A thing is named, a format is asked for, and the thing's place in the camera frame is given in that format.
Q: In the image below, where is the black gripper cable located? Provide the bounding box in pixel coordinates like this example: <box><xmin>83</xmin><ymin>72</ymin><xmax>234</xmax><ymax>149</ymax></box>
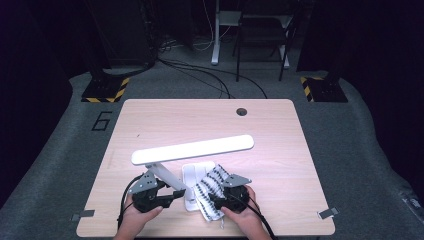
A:
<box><xmin>229</xmin><ymin>194</ymin><xmax>278</xmax><ymax>240</ymax></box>
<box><xmin>117</xmin><ymin>174</ymin><xmax>143</xmax><ymax>231</ymax></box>

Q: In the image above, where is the white black-patterned cloth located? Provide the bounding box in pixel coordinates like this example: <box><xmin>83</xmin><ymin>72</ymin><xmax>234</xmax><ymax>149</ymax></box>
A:
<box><xmin>193</xmin><ymin>163</ymin><xmax>231</xmax><ymax>229</ymax></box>

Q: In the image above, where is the white desk lamp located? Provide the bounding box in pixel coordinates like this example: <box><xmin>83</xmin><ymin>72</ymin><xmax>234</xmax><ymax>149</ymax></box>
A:
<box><xmin>130</xmin><ymin>134</ymin><xmax>255</xmax><ymax>213</ymax></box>

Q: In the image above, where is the white desk frame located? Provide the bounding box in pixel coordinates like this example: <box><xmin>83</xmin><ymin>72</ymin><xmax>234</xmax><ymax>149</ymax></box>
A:
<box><xmin>211</xmin><ymin>0</ymin><xmax>291</xmax><ymax>69</ymax></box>

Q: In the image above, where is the person's right hand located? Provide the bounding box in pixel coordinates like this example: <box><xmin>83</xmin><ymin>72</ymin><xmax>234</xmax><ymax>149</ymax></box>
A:
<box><xmin>220</xmin><ymin>185</ymin><xmax>268</xmax><ymax>236</ymax></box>

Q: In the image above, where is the black cabinet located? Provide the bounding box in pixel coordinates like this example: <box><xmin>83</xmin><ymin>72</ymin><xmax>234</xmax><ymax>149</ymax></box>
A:
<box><xmin>84</xmin><ymin>0</ymin><xmax>158</xmax><ymax>69</ymax></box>

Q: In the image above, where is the black folding chair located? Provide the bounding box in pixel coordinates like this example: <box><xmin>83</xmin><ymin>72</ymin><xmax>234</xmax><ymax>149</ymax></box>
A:
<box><xmin>232</xmin><ymin>11</ymin><xmax>294</xmax><ymax>83</ymax></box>

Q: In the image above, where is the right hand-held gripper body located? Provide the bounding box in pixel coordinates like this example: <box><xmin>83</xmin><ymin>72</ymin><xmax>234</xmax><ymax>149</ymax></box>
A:
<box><xmin>221</xmin><ymin>173</ymin><xmax>253</xmax><ymax>213</ymax></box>

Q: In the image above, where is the person's left hand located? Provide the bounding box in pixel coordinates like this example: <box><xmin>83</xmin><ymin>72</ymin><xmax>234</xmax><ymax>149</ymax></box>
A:
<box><xmin>116</xmin><ymin>195</ymin><xmax>164</xmax><ymax>234</ymax></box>

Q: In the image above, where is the black yellow-striped stand base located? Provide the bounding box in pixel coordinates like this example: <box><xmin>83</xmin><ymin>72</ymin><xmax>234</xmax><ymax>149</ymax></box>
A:
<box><xmin>80</xmin><ymin>76</ymin><xmax>130</xmax><ymax>104</ymax></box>
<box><xmin>299</xmin><ymin>75</ymin><xmax>349</xmax><ymax>103</ymax></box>

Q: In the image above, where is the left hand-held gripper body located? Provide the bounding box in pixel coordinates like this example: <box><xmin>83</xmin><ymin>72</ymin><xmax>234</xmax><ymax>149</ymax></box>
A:
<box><xmin>128</xmin><ymin>171</ymin><xmax>174</xmax><ymax>214</ymax></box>

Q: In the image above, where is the grey tape strip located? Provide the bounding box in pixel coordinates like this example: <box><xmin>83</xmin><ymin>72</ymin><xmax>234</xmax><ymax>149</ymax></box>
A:
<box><xmin>318</xmin><ymin>207</ymin><xmax>340</xmax><ymax>220</ymax></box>
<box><xmin>70</xmin><ymin>209</ymin><xmax>96</xmax><ymax>222</ymax></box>

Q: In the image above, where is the black floor cable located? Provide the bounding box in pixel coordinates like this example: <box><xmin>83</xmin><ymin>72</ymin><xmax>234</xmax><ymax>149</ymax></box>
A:
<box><xmin>156</xmin><ymin>58</ymin><xmax>268</xmax><ymax>100</ymax></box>
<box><xmin>158</xmin><ymin>59</ymin><xmax>232</xmax><ymax>100</ymax></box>

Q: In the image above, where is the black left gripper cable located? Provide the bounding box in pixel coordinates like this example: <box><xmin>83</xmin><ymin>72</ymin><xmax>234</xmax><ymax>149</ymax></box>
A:
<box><xmin>117</xmin><ymin>174</ymin><xmax>143</xmax><ymax>231</ymax></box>

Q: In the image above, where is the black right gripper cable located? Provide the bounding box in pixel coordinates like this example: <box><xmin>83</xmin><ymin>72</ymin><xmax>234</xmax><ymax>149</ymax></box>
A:
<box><xmin>229</xmin><ymin>194</ymin><xmax>278</xmax><ymax>240</ymax></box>

